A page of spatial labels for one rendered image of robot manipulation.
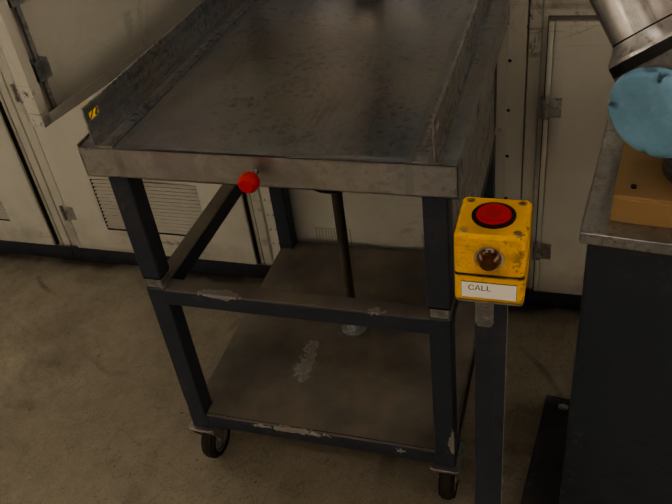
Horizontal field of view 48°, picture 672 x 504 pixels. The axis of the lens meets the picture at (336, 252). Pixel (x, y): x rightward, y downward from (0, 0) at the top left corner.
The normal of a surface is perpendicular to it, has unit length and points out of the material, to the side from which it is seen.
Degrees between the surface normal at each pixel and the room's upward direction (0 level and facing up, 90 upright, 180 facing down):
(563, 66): 90
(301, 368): 0
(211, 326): 0
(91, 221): 90
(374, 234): 90
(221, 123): 0
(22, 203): 90
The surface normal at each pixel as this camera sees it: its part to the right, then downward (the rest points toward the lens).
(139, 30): 0.91, 0.17
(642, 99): -0.73, 0.55
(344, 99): -0.11, -0.79
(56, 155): -0.28, 0.61
